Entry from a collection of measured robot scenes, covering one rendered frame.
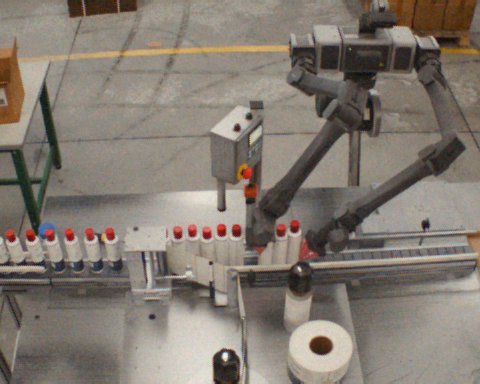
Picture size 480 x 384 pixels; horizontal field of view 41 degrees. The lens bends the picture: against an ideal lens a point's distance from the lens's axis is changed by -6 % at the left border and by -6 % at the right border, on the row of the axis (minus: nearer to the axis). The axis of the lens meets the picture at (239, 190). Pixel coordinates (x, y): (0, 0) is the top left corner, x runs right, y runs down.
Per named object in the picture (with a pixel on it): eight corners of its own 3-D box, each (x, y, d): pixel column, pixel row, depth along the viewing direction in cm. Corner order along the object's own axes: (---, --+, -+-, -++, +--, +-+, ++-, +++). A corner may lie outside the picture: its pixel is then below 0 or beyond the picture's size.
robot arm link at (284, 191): (358, 112, 211) (334, 96, 206) (364, 120, 206) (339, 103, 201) (280, 212, 226) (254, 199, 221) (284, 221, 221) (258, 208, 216)
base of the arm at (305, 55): (313, 71, 253) (314, 44, 245) (316, 83, 247) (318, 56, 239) (290, 71, 253) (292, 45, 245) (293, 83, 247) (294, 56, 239)
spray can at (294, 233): (282, 263, 250) (285, 225, 236) (288, 254, 253) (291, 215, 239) (294, 268, 248) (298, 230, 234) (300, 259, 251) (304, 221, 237)
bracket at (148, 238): (124, 252, 219) (124, 250, 218) (127, 228, 227) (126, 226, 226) (165, 251, 220) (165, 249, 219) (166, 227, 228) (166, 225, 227)
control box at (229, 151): (210, 176, 224) (209, 130, 212) (238, 148, 235) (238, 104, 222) (236, 187, 221) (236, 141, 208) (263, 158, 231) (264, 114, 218)
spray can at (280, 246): (277, 272, 246) (280, 234, 232) (268, 264, 249) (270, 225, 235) (288, 266, 249) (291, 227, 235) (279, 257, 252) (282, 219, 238)
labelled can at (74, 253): (71, 274, 245) (61, 236, 231) (72, 263, 249) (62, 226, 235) (84, 274, 245) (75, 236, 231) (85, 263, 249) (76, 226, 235)
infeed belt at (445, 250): (52, 284, 246) (49, 277, 243) (54, 267, 252) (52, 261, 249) (473, 266, 252) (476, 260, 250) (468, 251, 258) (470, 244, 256)
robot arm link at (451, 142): (472, 157, 214) (459, 139, 209) (439, 175, 221) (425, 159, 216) (444, 78, 246) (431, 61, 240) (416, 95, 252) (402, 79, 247)
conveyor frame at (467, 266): (52, 288, 246) (49, 280, 242) (55, 266, 254) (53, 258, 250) (474, 271, 252) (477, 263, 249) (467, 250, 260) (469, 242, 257)
